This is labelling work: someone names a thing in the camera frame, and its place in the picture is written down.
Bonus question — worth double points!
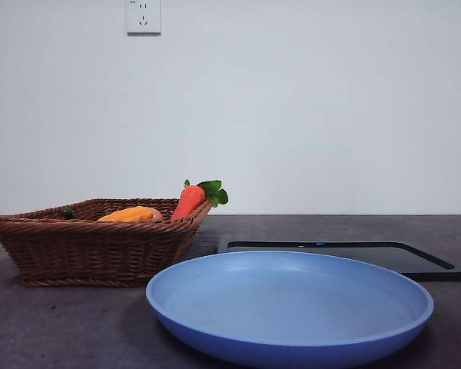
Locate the black rectangular tray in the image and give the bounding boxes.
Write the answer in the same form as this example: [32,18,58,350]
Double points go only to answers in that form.
[214,241,461,283]

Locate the orange yellow corn cob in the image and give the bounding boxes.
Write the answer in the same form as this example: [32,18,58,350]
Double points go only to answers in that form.
[96,206,155,223]

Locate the orange carrot with green leaves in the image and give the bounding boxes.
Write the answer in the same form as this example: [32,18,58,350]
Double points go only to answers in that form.
[171,179,230,221]

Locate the brown wicker basket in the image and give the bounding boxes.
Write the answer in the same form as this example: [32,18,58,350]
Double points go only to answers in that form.
[0,198,213,288]

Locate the white wall socket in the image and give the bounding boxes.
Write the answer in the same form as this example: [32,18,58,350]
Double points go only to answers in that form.
[126,0,162,38]

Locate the blue round plate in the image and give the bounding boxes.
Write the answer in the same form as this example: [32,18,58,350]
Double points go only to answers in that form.
[145,251,435,369]

